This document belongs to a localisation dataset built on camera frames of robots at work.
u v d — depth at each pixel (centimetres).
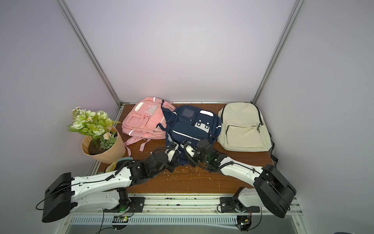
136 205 73
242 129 103
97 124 74
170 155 67
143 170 58
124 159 90
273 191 41
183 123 100
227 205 73
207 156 63
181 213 71
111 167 84
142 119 106
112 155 77
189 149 70
